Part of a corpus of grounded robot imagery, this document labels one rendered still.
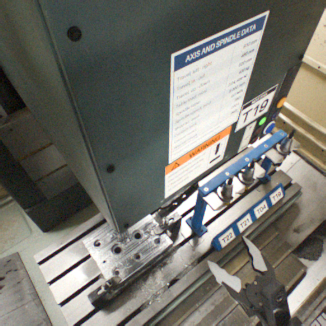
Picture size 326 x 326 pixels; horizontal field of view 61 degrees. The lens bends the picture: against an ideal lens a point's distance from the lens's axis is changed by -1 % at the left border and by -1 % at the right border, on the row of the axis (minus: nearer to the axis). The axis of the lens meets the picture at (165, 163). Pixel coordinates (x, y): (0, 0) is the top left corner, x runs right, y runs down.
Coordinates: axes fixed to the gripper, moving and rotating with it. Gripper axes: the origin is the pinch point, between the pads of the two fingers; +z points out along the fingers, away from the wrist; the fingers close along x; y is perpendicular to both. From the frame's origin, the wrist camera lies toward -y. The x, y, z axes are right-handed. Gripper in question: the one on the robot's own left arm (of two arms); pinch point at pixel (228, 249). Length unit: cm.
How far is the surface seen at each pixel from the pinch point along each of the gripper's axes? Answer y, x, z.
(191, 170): -20.7, -3.6, 12.4
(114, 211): -24.0, -20.2, 11.1
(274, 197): 51, 53, 15
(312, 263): 79, 61, -17
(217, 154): -20.1, 3.4, 13.0
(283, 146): 20, 52, 23
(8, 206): 87, -62, 105
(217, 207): 23.4, 15.4, 17.2
